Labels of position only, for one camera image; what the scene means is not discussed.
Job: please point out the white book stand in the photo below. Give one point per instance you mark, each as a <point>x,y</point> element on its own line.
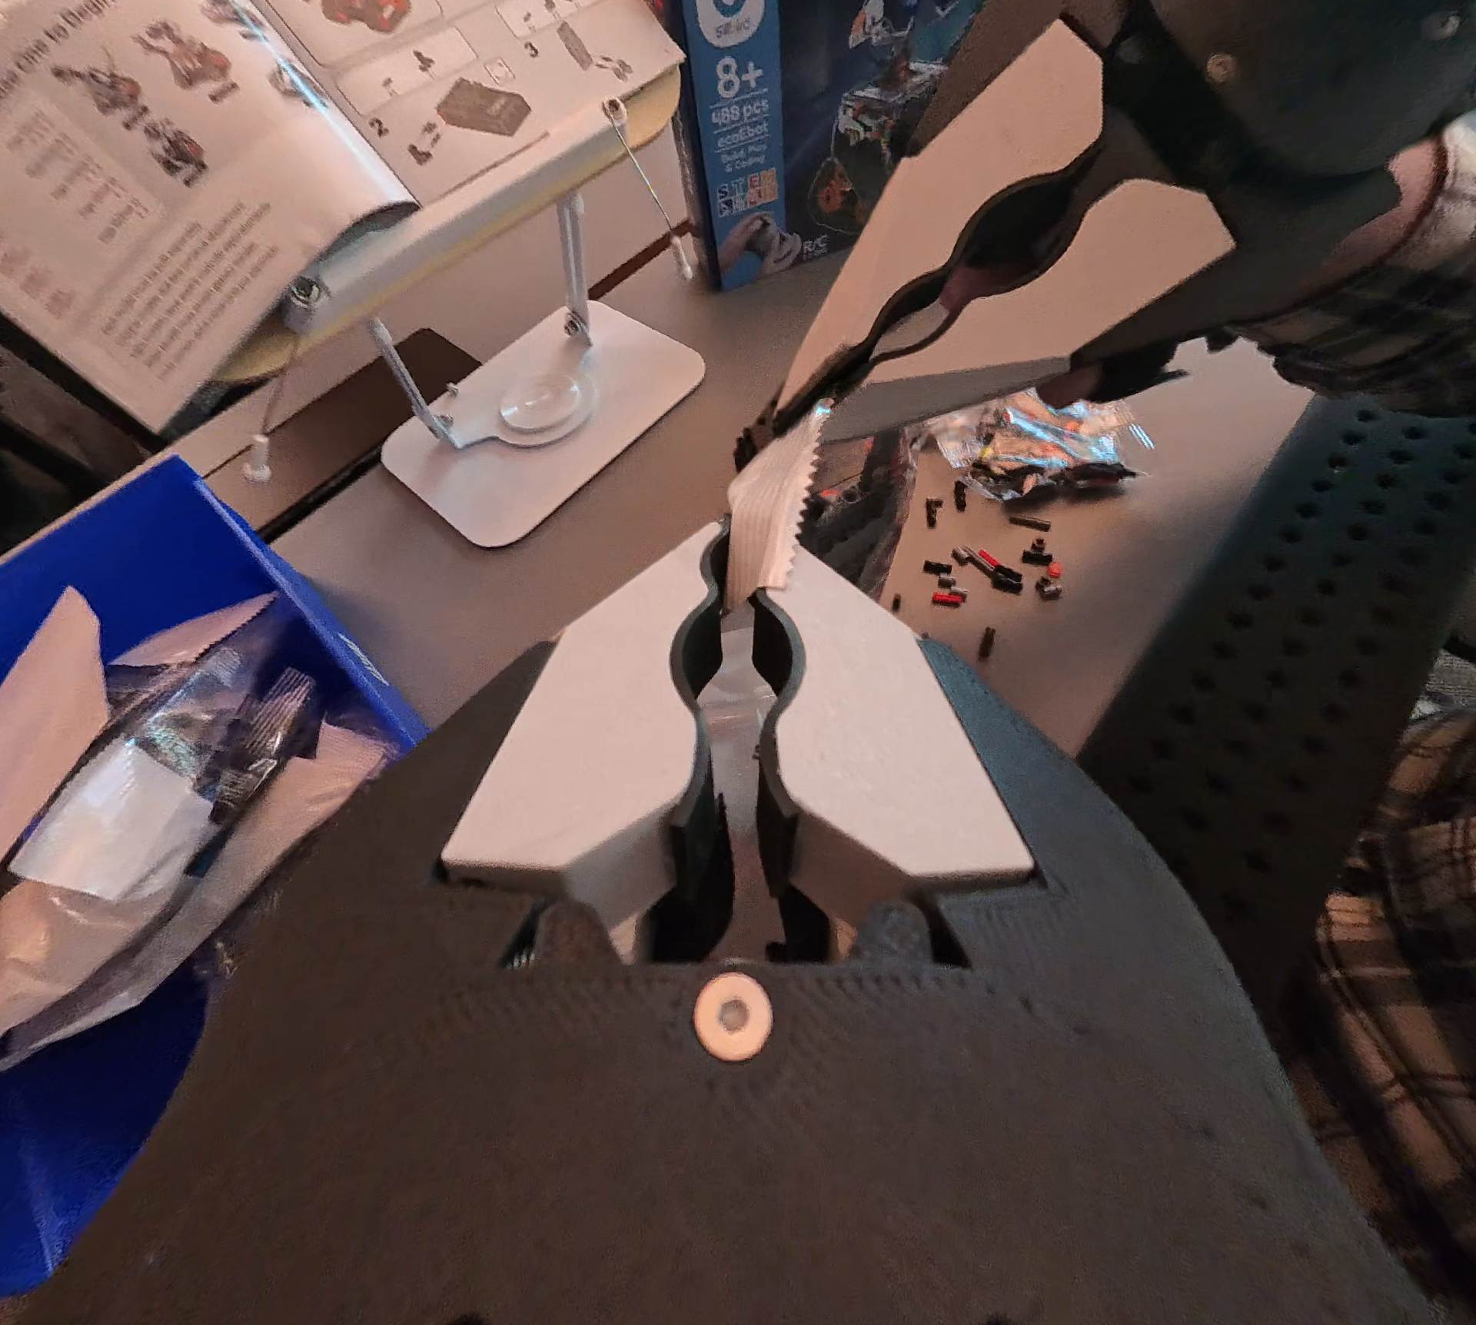
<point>600,391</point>

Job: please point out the building instruction booklet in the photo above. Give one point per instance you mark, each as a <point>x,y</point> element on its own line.
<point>175,138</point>

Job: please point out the blue plastic bin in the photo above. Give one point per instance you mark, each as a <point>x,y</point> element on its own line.
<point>175,542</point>

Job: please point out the person's plaid clothing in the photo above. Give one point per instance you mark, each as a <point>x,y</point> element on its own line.
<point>1407,944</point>

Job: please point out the blue robot kit box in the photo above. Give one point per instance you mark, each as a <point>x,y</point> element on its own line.
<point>829,22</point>

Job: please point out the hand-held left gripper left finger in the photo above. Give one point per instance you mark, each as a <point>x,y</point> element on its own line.
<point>567,771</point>

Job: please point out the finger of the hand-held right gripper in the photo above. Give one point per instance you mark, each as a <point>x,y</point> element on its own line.
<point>981,128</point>
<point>1095,300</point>

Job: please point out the crumpled white plastic bag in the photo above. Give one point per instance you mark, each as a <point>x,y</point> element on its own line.
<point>70,864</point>

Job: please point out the clear plastic parts bag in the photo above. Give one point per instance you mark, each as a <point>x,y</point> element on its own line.
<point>1038,444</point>

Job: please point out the black studded mat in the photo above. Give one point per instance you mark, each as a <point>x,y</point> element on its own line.
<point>1267,599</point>

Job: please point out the group of black connector pins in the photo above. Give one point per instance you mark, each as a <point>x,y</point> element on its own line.
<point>1011,575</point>

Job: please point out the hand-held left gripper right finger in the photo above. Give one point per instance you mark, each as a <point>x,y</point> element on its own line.
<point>913,771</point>

